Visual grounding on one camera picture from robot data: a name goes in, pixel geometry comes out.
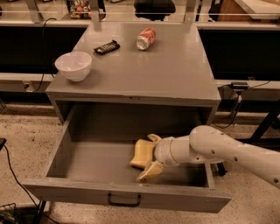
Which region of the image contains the black floor cable left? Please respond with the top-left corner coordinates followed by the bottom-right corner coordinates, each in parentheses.
top-left (3, 143), bottom-right (60, 224)

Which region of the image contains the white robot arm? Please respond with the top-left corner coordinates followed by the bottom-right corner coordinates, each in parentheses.
top-left (129, 125), bottom-right (280, 188)

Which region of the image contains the black office chair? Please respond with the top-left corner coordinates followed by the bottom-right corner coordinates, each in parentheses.
top-left (134, 0), bottom-right (176, 21)

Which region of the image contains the yellow sponge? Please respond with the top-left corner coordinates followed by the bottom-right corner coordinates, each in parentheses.
top-left (129, 139), bottom-right (154, 169)

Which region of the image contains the open grey drawer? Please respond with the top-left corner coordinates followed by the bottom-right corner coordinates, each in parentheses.
top-left (24, 102), bottom-right (231, 213)

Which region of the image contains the orange soda can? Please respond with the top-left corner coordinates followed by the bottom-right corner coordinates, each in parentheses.
top-left (136, 27), bottom-right (156, 51)

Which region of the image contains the black hanging cable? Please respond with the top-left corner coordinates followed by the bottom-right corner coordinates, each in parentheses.
top-left (34, 17), bottom-right (58, 92)

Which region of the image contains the black snack bar wrapper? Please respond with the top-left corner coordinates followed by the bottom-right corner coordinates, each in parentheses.
top-left (94, 40), bottom-right (120, 55)

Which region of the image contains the white bowl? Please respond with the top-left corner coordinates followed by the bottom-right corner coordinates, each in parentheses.
top-left (55, 52), bottom-right (92, 81)

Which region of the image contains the colourful snack bag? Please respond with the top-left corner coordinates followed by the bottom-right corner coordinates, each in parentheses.
top-left (70, 0), bottom-right (91, 19)

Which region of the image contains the black drawer handle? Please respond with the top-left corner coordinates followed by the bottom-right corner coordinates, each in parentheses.
top-left (107, 193), bottom-right (142, 207)

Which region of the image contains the grey cabinet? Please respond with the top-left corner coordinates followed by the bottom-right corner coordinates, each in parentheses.
top-left (47, 22), bottom-right (221, 136)

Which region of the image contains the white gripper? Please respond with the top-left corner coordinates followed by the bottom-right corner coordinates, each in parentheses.
top-left (136, 134), bottom-right (175, 183)

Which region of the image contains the black table leg frame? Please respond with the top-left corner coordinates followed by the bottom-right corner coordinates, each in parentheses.
top-left (207, 100), bottom-right (280, 177)

